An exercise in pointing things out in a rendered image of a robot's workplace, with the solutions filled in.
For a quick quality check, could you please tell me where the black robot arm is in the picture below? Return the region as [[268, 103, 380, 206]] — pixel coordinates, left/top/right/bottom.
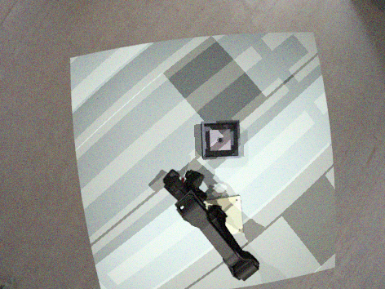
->
[[165, 170, 259, 281]]

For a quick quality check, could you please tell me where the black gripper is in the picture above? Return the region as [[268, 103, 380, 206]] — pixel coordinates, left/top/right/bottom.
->
[[162, 169, 207, 202]]

